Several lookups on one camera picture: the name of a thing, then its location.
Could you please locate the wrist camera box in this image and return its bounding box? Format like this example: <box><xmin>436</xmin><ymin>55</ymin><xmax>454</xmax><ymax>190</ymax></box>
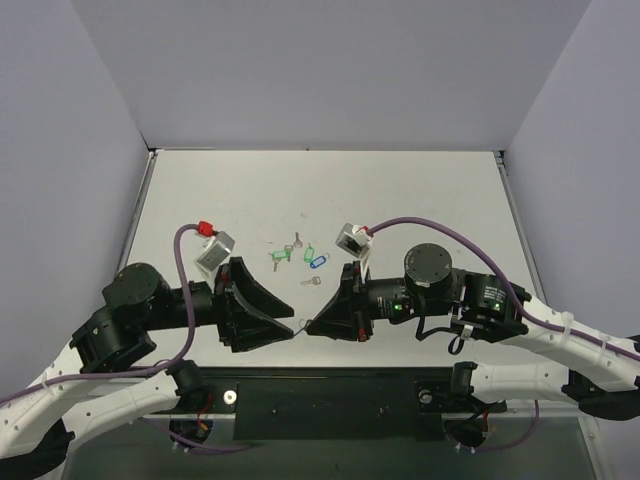
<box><xmin>335</xmin><ymin>223</ymin><xmax>373</xmax><ymax>259</ymax></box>
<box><xmin>194</xmin><ymin>231</ymin><xmax>235</xmax><ymax>278</ymax></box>

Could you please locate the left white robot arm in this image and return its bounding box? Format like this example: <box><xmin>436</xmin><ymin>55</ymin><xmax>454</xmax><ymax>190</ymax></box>
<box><xmin>1</xmin><ymin>257</ymin><xmax>294</xmax><ymax>479</ymax></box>

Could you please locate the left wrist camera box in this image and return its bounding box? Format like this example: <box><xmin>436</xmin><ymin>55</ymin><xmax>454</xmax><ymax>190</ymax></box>
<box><xmin>194</xmin><ymin>231</ymin><xmax>235</xmax><ymax>278</ymax></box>

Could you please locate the green key tag right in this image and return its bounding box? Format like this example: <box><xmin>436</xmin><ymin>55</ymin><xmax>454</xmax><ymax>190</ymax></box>
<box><xmin>303</xmin><ymin>244</ymin><xmax>315</xmax><ymax>263</ymax></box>

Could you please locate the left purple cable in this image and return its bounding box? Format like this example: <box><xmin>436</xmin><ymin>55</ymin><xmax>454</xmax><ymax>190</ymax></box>
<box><xmin>0</xmin><ymin>219</ymin><xmax>216</xmax><ymax>409</ymax></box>

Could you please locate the green key tag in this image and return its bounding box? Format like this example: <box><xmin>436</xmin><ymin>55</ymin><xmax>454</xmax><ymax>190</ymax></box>
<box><xmin>303</xmin><ymin>244</ymin><xmax>315</xmax><ymax>263</ymax></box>
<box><xmin>271</xmin><ymin>250</ymin><xmax>291</xmax><ymax>263</ymax></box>

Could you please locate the green key tag left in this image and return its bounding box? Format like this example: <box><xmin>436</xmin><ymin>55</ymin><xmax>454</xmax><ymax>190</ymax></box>
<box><xmin>271</xmin><ymin>250</ymin><xmax>291</xmax><ymax>263</ymax></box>

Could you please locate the blue clear key tag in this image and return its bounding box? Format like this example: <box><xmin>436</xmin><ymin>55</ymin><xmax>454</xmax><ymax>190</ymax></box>
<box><xmin>309</xmin><ymin>252</ymin><xmax>330</xmax><ymax>269</ymax></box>

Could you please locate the grey key top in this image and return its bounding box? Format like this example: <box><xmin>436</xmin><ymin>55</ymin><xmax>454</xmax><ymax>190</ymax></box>
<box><xmin>293</xmin><ymin>232</ymin><xmax>303</xmax><ymax>248</ymax></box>

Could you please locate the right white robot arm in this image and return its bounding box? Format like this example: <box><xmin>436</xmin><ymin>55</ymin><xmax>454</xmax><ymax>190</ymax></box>
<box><xmin>306</xmin><ymin>243</ymin><xmax>639</xmax><ymax>421</ymax></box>

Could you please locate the loose silver key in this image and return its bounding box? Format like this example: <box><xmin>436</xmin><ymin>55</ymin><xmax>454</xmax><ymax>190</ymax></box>
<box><xmin>301</xmin><ymin>276</ymin><xmax>321</xmax><ymax>285</ymax></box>

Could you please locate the grey key by green tag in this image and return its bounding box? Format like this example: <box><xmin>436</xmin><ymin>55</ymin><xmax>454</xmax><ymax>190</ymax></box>
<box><xmin>284</xmin><ymin>244</ymin><xmax>294</xmax><ymax>262</ymax></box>

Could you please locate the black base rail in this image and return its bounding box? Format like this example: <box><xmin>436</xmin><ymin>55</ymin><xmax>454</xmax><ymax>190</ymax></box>
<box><xmin>168</xmin><ymin>366</ymin><xmax>506</xmax><ymax>441</ymax></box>

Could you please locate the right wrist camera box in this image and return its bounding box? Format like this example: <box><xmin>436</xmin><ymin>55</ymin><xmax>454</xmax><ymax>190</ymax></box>
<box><xmin>335</xmin><ymin>223</ymin><xmax>373</xmax><ymax>259</ymax></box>

